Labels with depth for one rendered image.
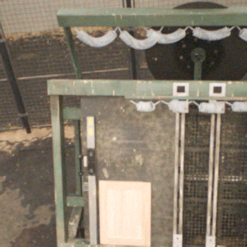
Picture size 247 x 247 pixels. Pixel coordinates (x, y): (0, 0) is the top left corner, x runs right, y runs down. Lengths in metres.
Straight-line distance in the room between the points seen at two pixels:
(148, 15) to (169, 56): 0.39
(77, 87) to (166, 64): 0.79
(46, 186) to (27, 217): 0.45
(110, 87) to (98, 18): 0.55
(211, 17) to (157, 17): 0.37
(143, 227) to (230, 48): 1.44
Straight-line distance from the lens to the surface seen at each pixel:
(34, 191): 5.07
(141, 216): 3.23
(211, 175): 3.05
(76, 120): 3.21
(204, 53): 3.36
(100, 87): 2.98
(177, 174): 3.05
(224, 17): 3.20
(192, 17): 3.20
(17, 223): 4.83
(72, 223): 3.65
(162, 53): 3.41
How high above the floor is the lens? 3.62
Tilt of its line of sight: 44 degrees down
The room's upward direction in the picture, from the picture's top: 5 degrees counter-clockwise
